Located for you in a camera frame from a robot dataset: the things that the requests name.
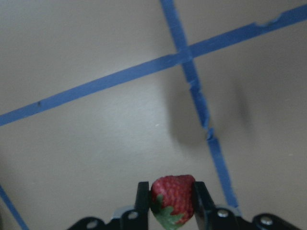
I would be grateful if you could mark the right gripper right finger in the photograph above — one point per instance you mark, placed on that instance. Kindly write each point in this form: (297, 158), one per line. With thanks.
(204, 207)

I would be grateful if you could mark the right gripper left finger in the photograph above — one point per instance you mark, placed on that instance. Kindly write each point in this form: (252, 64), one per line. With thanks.
(141, 206)

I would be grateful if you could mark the strawberry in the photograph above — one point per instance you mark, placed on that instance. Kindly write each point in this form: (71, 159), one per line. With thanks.
(171, 200)

